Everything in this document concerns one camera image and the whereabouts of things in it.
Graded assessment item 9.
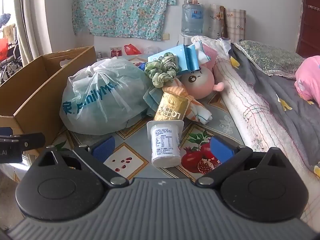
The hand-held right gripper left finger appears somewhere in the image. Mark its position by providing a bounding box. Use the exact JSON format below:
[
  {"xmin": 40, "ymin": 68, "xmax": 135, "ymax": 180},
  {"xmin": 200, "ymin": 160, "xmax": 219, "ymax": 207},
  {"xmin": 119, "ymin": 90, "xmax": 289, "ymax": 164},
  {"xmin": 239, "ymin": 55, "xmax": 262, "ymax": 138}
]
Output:
[{"xmin": 32, "ymin": 136, "xmax": 129, "ymax": 188}]

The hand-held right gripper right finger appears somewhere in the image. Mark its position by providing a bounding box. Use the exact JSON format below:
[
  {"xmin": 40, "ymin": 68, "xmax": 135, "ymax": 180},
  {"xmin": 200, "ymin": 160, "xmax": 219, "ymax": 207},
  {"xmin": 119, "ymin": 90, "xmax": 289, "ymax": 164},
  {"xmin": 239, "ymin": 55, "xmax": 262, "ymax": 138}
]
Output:
[{"xmin": 195, "ymin": 137, "xmax": 288, "ymax": 188}]

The brown cardboard box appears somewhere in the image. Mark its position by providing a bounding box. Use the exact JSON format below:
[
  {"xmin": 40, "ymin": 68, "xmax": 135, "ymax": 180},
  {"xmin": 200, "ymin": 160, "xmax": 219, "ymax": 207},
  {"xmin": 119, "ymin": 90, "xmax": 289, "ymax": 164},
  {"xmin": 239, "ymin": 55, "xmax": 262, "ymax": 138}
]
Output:
[{"xmin": 0, "ymin": 46, "xmax": 97, "ymax": 153}]

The white printed plastic bag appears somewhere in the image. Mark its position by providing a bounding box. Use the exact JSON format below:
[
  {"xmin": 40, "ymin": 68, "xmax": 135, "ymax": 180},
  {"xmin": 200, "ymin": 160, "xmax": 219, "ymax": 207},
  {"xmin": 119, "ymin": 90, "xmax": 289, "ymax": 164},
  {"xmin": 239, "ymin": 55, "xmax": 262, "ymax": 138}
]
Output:
[{"xmin": 59, "ymin": 57, "xmax": 151, "ymax": 136}]

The white yogurt cup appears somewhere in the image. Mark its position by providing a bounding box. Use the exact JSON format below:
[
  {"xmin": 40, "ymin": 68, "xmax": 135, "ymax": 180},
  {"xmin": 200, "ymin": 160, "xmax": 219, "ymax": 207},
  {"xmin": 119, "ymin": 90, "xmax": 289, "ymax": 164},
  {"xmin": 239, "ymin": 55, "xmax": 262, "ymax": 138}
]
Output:
[{"xmin": 147, "ymin": 120, "xmax": 184, "ymax": 168}]

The gold snack packet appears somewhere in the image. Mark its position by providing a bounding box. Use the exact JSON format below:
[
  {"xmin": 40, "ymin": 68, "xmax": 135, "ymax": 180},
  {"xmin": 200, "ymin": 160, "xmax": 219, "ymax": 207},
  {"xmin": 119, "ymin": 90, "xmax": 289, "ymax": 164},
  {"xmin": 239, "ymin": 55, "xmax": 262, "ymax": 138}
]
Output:
[{"xmin": 153, "ymin": 92, "xmax": 192, "ymax": 123}]

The light blue towel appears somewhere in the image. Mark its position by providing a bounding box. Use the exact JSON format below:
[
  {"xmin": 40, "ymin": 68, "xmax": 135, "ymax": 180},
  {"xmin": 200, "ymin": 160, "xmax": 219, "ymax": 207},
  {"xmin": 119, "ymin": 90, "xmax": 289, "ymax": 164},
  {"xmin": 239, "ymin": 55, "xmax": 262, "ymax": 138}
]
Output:
[{"xmin": 143, "ymin": 86, "xmax": 165, "ymax": 117}]

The pink plush toy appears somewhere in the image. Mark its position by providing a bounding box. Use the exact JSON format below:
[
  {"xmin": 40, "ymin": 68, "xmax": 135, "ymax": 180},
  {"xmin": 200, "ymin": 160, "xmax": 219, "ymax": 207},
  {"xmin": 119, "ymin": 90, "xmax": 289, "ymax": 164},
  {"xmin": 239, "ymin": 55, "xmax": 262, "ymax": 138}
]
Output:
[{"xmin": 180, "ymin": 64, "xmax": 225, "ymax": 100}]

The green floral scrunchie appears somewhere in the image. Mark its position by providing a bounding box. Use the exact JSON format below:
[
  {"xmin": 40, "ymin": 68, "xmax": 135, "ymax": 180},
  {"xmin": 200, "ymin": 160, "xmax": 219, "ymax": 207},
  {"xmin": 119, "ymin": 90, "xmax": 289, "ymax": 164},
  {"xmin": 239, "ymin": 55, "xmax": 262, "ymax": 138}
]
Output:
[{"xmin": 144, "ymin": 52, "xmax": 181, "ymax": 88}]

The pink cloth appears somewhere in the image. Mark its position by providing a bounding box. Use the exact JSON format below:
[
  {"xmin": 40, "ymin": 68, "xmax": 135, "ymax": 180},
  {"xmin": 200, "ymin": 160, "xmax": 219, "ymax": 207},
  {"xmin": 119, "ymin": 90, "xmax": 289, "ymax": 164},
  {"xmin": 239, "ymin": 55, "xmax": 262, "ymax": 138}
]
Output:
[{"xmin": 200, "ymin": 44, "xmax": 219, "ymax": 68}]

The blue wet wipes pack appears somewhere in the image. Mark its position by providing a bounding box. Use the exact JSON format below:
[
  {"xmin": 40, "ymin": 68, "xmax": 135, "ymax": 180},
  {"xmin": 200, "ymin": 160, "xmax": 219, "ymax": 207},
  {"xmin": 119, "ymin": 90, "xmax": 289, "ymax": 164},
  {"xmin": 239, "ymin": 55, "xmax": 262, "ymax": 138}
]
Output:
[{"xmin": 147, "ymin": 44, "xmax": 203, "ymax": 73}]

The fruit printed tablecloth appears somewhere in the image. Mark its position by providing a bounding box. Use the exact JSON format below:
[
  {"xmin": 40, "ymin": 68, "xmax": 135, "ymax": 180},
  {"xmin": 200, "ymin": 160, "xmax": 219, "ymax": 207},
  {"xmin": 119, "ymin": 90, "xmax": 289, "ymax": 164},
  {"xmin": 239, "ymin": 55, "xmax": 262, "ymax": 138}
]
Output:
[{"xmin": 15, "ymin": 54, "xmax": 246, "ymax": 180}]

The white rolled blanket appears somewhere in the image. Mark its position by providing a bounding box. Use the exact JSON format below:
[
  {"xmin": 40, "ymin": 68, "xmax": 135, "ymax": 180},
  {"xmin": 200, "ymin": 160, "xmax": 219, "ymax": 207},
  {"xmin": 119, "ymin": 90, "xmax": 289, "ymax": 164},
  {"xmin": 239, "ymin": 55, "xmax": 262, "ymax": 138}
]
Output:
[{"xmin": 191, "ymin": 35, "xmax": 297, "ymax": 157}]

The black wheelchair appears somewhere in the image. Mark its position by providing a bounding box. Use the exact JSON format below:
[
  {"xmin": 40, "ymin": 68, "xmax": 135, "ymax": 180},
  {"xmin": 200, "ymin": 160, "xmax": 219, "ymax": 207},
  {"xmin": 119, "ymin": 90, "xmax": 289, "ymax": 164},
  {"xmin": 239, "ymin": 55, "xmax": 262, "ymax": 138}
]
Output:
[{"xmin": 0, "ymin": 26, "xmax": 24, "ymax": 86}]

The grey blanket with yellow ducks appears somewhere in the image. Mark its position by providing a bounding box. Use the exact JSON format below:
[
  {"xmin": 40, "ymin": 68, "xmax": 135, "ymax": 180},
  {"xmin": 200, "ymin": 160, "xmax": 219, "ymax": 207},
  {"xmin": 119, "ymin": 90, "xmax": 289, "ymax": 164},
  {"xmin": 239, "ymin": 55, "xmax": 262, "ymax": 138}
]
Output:
[{"xmin": 228, "ymin": 42, "xmax": 320, "ymax": 167}]

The red hanging bag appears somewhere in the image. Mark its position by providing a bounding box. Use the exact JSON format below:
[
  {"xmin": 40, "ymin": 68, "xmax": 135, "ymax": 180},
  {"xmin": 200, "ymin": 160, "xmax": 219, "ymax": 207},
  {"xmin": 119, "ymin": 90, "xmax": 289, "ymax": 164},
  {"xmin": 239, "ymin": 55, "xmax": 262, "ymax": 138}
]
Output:
[{"xmin": 0, "ymin": 38, "xmax": 9, "ymax": 60}]

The yellow hanging towel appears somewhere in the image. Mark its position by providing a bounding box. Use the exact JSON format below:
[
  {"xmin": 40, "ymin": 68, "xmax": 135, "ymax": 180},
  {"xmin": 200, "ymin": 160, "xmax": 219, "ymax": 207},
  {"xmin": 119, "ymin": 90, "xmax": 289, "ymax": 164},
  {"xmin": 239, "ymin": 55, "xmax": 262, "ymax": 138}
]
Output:
[{"xmin": 2, "ymin": 24, "xmax": 16, "ymax": 42}]

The red plastic bag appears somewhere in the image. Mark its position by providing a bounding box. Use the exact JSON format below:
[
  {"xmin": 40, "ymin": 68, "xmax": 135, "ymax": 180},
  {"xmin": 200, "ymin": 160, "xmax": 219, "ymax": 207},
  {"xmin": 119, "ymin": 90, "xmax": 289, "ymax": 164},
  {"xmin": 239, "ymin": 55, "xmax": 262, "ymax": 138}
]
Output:
[{"xmin": 124, "ymin": 44, "xmax": 142, "ymax": 56}]

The green leaf print pillow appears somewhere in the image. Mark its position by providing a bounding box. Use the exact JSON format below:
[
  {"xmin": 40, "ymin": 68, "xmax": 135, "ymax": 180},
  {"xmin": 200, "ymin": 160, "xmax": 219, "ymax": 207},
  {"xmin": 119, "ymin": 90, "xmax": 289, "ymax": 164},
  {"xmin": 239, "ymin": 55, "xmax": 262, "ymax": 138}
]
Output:
[{"xmin": 237, "ymin": 40, "xmax": 306, "ymax": 79}]

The clear plastic bag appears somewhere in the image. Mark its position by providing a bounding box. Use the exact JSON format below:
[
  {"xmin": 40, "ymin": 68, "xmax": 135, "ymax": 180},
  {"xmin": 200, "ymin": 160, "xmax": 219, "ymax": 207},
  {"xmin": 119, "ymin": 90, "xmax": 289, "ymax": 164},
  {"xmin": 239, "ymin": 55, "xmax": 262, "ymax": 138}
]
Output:
[{"xmin": 145, "ymin": 46, "xmax": 164, "ymax": 56}]

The pink printed pillow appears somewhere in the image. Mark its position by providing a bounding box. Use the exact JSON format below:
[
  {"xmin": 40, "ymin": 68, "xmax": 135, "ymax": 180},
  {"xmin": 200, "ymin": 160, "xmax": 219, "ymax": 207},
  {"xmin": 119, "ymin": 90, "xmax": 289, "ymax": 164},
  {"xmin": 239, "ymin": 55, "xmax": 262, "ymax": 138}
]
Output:
[{"xmin": 294, "ymin": 56, "xmax": 320, "ymax": 105}]

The dark blue umbrella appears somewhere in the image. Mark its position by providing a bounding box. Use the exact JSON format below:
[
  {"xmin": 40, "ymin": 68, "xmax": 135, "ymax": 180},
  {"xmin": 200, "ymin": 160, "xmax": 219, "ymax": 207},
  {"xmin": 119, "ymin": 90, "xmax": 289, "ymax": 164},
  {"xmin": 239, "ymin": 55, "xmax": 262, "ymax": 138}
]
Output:
[{"xmin": 0, "ymin": 13, "xmax": 12, "ymax": 26}]

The white water dispenser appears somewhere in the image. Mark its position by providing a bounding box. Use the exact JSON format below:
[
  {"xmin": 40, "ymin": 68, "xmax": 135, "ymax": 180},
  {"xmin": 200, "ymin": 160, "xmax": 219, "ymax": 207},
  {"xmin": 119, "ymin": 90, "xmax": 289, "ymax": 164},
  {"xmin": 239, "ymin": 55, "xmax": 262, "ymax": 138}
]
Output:
[{"xmin": 178, "ymin": 33, "xmax": 198, "ymax": 46}]

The beige curtain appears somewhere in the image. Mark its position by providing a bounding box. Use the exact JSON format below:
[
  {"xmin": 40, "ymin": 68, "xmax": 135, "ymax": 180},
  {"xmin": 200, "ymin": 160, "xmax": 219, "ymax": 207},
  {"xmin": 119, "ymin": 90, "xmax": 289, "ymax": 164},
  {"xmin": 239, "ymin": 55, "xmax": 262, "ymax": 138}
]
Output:
[{"xmin": 14, "ymin": 0, "xmax": 52, "ymax": 67}]

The plaid patterned board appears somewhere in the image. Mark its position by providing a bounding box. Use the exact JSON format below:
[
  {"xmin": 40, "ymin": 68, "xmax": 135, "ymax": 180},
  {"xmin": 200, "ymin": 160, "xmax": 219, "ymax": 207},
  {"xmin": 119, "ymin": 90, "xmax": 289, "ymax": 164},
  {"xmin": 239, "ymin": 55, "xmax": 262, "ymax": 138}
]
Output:
[{"xmin": 224, "ymin": 8, "xmax": 247, "ymax": 43}]

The floral patterned board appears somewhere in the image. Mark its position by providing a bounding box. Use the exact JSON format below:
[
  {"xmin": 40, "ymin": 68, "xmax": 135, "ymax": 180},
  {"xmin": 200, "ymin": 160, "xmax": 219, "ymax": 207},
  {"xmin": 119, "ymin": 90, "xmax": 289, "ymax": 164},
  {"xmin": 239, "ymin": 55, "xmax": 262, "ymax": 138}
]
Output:
[{"xmin": 209, "ymin": 4, "xmax": 225, "ymax": 40}]

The clear blue water jug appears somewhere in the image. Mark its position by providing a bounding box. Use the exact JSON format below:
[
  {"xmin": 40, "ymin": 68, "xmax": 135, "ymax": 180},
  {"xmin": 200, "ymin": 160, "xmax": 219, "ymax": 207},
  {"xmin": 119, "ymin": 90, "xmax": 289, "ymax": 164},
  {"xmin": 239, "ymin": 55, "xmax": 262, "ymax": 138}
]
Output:
[{"xmin": 181, "ymin": 1, "xmax": 204, "ymax": 37}]

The brown wooden wardrobe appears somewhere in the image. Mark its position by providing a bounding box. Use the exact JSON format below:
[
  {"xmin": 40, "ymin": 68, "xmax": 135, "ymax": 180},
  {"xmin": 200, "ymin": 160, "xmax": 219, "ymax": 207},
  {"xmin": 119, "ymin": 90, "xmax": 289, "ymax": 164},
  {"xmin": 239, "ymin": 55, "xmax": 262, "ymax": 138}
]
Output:
[{"xmin": 296, "ymin": 0, "xmax": 320, "ymax": 59}]

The teal floral wall cloth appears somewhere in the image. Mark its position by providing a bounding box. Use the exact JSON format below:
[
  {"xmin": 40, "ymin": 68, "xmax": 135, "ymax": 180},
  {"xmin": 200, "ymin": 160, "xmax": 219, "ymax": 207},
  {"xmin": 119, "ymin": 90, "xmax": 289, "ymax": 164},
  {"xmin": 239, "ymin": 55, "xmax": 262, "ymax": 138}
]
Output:
[{"xmin": 72, "ymin": 0, "xmax": 177, "ymax": 41}]

